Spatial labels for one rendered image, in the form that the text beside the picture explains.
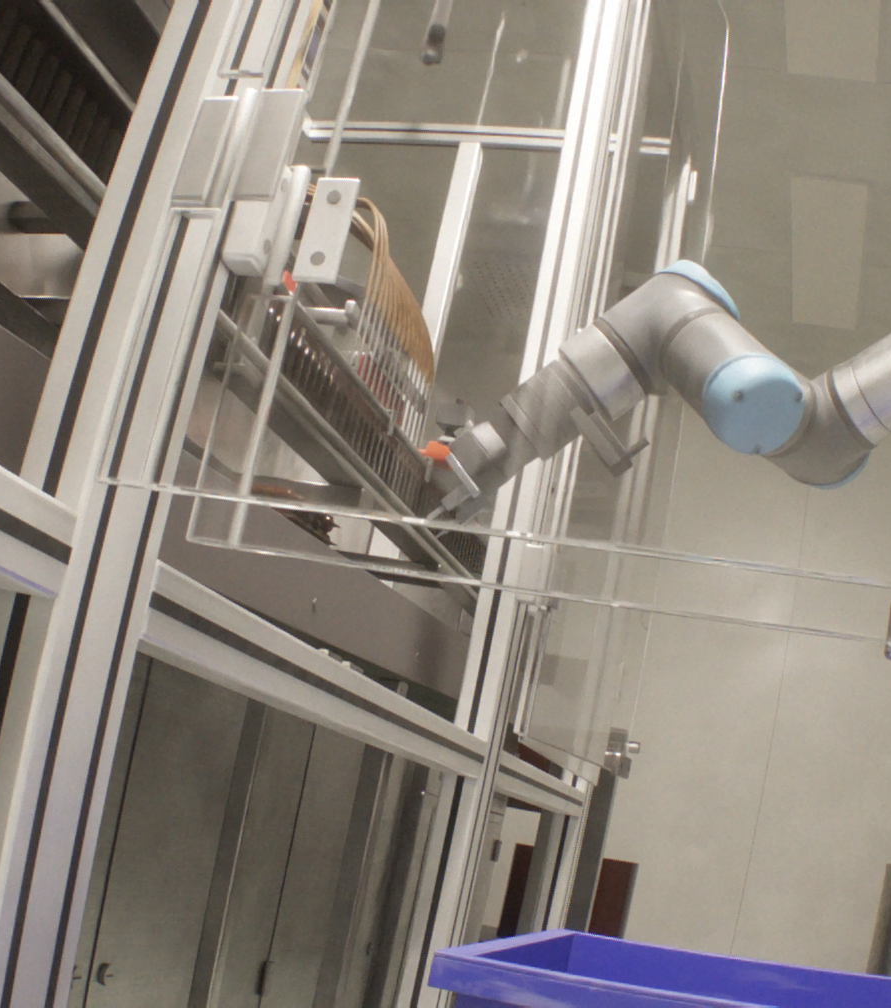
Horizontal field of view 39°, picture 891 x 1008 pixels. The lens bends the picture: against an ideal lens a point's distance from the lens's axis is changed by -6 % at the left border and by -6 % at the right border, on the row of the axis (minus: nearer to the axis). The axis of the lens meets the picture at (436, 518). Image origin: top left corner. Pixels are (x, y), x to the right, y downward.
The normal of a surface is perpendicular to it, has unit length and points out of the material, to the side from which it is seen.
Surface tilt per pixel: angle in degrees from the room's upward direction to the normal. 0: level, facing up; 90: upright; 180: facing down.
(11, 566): 90
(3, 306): 90
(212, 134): 90
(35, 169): 180
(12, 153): 180
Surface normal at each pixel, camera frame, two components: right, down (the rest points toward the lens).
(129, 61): -0.19, 0.96
